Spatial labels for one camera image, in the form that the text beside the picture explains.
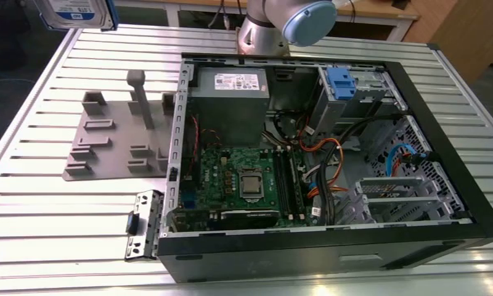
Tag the hard disk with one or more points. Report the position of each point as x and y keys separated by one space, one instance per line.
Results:
x=74 y=12

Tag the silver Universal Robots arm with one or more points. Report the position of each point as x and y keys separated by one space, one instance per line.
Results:
x=259 y=34

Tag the metal disk bay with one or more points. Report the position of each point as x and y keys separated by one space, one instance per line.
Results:
x=399 y=202

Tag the grey power supply unit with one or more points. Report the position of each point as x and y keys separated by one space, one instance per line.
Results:
x=226 y=117

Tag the green motherboard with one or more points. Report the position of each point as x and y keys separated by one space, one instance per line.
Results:
x=214 y=172

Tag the silver CPU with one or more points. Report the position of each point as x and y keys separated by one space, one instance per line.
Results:
x=252 y=185

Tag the black RAM slot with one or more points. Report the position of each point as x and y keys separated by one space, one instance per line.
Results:
x=280 y=179
x=296 y=185

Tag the black graphics card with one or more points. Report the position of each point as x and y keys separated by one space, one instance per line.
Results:
x=247 y=217

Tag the metal drive cage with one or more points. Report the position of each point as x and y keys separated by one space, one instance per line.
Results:
x=332 y=114

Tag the blue plastic drive latch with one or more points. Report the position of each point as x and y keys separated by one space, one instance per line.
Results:
x=339 y=83

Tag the grey parts rack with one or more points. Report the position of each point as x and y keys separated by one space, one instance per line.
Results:
x=115 y=148

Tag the black open PC case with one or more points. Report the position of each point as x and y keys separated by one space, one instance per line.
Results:
x=271 y=256

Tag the wooden desk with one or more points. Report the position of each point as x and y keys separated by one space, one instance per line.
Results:
x=378 y=12

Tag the wooden cabinet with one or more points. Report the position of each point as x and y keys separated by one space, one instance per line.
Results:
x=464 y=34

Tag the metal bracket with blue connector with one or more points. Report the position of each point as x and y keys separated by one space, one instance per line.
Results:
x=146 y=216

